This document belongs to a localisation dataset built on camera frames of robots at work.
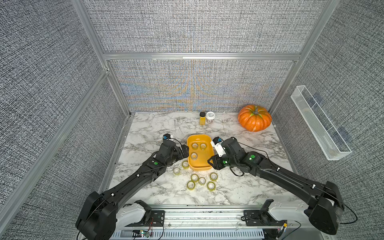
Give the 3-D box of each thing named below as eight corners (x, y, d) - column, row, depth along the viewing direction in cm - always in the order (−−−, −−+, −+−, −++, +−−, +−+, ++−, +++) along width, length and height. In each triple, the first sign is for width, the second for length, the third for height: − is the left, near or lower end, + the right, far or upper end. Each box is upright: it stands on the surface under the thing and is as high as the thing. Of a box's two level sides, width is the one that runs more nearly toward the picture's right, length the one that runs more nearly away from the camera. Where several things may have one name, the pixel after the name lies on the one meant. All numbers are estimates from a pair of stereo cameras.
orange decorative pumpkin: (240, 135, 108) (245, 123, 98) (235, 116, 120) (239, 104, 110) (267, 134, 108) (274, 123, 98) (259, 116, 120) (265, 104, 110)
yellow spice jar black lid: (199, 125, 115) (200, 116, 107) (199, 121, 118) (200, 111, 109) (204, 125, 115) (205, 116, 107) (204, 121, 117) (205, 111, 109)
